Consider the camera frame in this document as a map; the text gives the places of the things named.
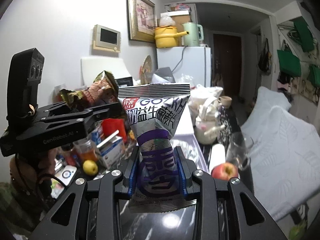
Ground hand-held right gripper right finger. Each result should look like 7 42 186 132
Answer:
174 145 288 240

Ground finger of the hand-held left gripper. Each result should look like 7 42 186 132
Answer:
37 101 120 118
41 109 126 137

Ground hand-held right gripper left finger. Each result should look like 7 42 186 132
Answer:
30 145 139 240

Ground purple gift box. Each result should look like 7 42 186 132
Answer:
172 132 208 173

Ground brown snack packet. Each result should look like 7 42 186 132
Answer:
59 70 120 110

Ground silver purple snack packet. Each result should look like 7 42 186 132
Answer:
117 82 199 214

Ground person's left forearm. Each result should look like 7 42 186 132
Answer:
0 155 54 233

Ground person's left hand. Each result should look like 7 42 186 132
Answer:
37 147 60 181

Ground red cylinder container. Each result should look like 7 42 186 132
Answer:
101 118 126 143

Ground blue white carton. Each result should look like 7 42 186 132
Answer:
98 130 127 168

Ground group of clear food jars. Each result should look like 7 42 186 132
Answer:
58 139 100 167

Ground white paper roll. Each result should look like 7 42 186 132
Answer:
208 144 227 173

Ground yellow apple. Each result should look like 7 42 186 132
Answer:
83 160 99 176

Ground red apple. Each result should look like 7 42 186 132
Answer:
211 162 239 180

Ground white cartoon water bottle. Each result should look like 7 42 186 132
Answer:
194 96 226 145

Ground glass mug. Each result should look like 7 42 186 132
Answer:
224 132 254 171

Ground woven straw fan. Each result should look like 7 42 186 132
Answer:
141 55 153 84

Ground crumpled plastic bag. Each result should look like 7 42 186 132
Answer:
187 84 224 117

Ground grey paper bag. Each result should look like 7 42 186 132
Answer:
152 67 176 84

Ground beige cup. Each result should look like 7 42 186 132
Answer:
217 96 233 108

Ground white fridge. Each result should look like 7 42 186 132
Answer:
156 46 212 88

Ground light blue quilted cushion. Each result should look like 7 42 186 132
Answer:
240 86 320 222

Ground yellow pot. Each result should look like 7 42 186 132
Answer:
154 26 190 49

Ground framed picture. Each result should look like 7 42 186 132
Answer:
126 0 157 43

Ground brown door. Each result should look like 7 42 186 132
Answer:
213 33 242 92

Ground green kettle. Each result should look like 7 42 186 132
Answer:
181 22 204 47

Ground cardboard box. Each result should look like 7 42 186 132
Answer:
160 10 192 27

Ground green slippers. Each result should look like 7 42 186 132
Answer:
289 226 308 240

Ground black hanging bag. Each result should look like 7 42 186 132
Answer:
257 38 272 76

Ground green tote bag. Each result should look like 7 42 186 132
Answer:
277 50 301 77
293 17 314 52
308 64 320 86

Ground wall intercom panel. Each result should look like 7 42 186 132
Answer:
92 24 122 53

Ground black power cable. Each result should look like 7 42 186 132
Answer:
172 45 188 72

